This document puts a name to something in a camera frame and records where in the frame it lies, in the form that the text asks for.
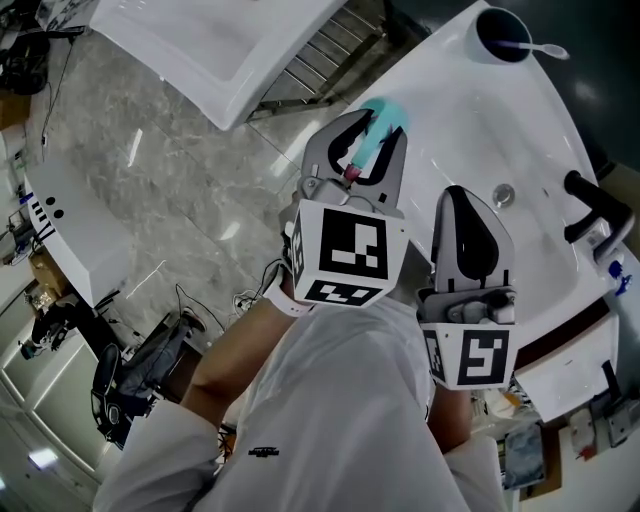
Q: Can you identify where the black faucet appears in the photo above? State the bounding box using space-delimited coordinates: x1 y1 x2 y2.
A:
562 170 637 245

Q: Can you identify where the white wristband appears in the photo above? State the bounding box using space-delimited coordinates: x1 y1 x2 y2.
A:
261 276 317 319

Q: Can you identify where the small white sink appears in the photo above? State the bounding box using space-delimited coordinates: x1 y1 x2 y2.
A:
516 318 630 424

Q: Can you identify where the white rounded sink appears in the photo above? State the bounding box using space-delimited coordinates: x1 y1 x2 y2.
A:
343 0 622 362

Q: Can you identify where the white counter with black holes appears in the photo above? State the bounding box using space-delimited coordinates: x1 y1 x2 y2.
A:
21 158 132 310

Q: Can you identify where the small bottle with blue cap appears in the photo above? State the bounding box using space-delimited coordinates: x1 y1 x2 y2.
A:
606 258 635 300

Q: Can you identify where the white square sink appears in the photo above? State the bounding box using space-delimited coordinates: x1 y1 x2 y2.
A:
88 0 347 132

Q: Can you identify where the black cable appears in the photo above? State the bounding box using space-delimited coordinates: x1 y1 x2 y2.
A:
173 259 281 334

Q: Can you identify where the black backpack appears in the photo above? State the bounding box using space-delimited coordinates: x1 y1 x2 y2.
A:
0 30 52 97

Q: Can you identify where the metal rack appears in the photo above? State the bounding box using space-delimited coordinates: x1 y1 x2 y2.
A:
253 0 402 122

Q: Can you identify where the cardboard box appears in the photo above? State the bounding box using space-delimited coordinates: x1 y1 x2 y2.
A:
0 92 32 131

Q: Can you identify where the white shirt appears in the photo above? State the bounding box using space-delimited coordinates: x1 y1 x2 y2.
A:
92 294 507 512

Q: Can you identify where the person's right forearm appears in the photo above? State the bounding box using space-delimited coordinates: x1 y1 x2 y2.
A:
424 383 476 454

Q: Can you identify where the white toothbrush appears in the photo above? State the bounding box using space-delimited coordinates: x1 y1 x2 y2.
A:
492 40 571 61

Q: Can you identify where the person's left forearm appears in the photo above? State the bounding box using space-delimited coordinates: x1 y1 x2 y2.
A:
179 287 301 437

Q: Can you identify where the white cup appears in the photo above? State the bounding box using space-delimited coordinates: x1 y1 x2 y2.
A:
466 6 534 67

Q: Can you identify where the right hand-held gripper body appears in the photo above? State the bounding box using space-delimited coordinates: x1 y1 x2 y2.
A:
413 283 520 391

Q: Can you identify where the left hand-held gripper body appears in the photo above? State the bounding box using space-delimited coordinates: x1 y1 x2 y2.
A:
283 174 411 310

